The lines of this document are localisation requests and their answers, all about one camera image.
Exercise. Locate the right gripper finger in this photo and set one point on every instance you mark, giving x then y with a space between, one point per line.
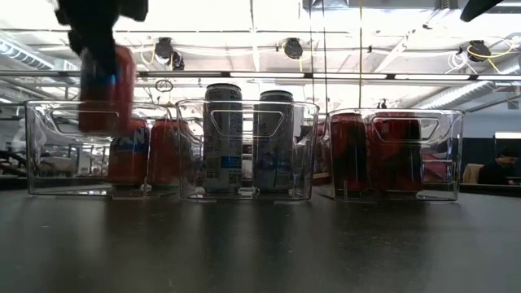
480 6

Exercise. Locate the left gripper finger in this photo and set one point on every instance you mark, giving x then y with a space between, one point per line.
99 49

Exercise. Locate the clear plastic bin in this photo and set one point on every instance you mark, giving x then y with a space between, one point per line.
301 163
61 171
447 171

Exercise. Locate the white Celsius can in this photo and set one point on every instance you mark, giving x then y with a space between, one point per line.
273 163
223 154

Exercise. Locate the dented red Coca-Cola can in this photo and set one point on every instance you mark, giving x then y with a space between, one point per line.
397 163

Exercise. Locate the person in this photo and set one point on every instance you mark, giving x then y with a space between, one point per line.
498 173

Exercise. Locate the tan chair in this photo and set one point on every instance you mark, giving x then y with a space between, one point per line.
471 174

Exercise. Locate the ceiling light rail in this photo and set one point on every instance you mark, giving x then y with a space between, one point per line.
183 74

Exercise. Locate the silver ceiling duct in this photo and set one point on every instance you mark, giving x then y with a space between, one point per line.
460 94

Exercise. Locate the dark partition wall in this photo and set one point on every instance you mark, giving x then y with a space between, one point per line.
478 150

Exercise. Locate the black table frame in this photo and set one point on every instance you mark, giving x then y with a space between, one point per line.
488 189

